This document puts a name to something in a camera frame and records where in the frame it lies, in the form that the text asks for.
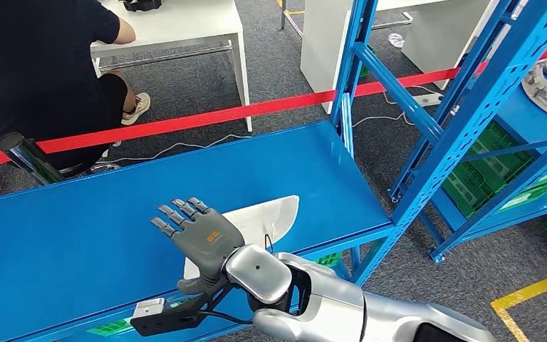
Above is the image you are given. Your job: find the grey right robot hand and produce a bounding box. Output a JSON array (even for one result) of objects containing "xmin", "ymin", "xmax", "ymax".
[{"xmin": 150, "ymin": 197, "xmax": 246, "ymax": 296}]

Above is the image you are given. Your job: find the white plastic shell part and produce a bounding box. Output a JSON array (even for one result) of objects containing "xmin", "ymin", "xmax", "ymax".
[{"xmin": 182, "ymin": 195, "xmax": 301, "ymax": 280}]

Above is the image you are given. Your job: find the low blue steel shelf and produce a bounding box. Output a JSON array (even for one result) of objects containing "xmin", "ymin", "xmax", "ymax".
[{"xmin": 0, "ymin": 120, "xmax": 395, "ymax": 342}]

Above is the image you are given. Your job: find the red barrier belt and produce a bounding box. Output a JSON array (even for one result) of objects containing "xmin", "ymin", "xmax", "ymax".
[{"xmin": 0, "ymin": 44, "xmax": 547, "ymax": 173}]

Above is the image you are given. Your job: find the white table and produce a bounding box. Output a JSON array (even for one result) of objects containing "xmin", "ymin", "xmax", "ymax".
[{"xmin": 89, "ymin": 0, "xmax": 254, "ymax": 133}]

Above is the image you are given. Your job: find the white panel-leg desk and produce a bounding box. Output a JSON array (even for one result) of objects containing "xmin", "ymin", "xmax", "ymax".
[{"xmin": 280, "ymin": 0, "xmax": 496, "ymax": 114}]

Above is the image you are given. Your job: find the black device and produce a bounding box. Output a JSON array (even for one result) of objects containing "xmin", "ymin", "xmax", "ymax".
[{"xmin": 122, "ymin": 0, "xmax": 164, "ymax": 13}]

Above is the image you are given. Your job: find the tall blue steel rack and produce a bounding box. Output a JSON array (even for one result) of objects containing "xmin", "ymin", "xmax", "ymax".
[{"xmin": 329, "ymin": 0, "xmax": 547, "ymax": 286}]

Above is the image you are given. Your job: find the yellow floor tape square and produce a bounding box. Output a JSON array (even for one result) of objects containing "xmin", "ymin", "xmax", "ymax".
[{"xmin": 490, "ymin": 268, "xmax": 547, "ymax": 342}]

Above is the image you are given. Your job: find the black camera cable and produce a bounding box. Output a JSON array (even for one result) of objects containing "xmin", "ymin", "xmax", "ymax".
[{"xmin": 197, "ymin": 309, "xmax": 256, "ymax": 326}]

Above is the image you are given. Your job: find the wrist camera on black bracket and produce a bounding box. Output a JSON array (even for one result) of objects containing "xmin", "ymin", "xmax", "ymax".
[{"xmin": 129, "ymin": 278, "xmax": 236, "ymax": 338}]

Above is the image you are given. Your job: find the white floor cable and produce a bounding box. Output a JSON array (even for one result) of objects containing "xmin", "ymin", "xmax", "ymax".
[
  {"xmin": 351, "ymin": 85, "xmax": 444, "ymax": 128},
  {"xmin": 96, "ymin": 133, "xmax": 253, "ymax": 165}
]

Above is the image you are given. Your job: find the black stanchion post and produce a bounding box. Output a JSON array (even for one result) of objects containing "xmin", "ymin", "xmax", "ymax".
[{"xmin": 0, "ymin": 132, "xmax": 67, "ymax": 186}]

